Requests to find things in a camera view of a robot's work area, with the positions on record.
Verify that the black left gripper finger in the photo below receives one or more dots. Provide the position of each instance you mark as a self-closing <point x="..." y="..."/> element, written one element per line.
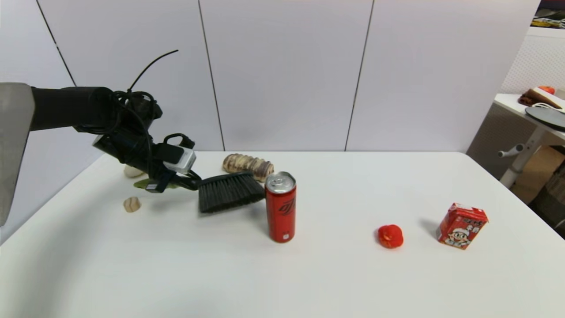
<point x="185" y="177"/>
<point x="190" y="186"/>

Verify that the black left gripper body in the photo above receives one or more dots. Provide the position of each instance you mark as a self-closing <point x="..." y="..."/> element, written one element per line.
<point x="132" y="152"/>

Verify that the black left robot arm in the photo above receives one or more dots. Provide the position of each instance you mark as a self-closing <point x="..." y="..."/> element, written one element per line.
<point x="66" y="108"/>

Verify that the pale oval bun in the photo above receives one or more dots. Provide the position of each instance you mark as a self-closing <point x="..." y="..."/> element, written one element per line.
<point x="131" y="172"/>

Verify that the brown striped bread roll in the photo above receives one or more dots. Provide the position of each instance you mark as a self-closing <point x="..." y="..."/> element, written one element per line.
<point x="247" y="164"/>

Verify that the red soda can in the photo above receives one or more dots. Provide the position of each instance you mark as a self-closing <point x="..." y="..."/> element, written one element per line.
<point x="280" y="212"/>

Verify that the red toy tomato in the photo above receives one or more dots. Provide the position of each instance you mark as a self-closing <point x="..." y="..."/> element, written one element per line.
<point x="390" y="236"/>

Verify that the red cartoon drink carton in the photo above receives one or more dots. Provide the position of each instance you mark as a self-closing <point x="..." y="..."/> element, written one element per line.
<point x="461" y="226"/>

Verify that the white side table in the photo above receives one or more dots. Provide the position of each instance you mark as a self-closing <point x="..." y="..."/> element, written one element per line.
<point x="525" y="152"/>

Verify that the brown cardboard box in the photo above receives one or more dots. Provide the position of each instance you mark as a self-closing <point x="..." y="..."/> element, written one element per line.
<point x="540" y="170"/>

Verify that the black round disc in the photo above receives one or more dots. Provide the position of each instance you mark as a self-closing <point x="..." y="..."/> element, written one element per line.
<point x="547" y="118"/>

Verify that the small red fruit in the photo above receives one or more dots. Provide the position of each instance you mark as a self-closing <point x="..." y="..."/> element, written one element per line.
<point x="546" y="90"/>

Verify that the cluttered shelf with yellow items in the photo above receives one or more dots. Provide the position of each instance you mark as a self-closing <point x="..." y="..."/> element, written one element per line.
<point x="549" y="20"/>

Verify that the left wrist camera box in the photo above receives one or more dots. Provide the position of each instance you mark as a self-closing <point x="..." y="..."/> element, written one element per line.
<point x="183" y="161"/>

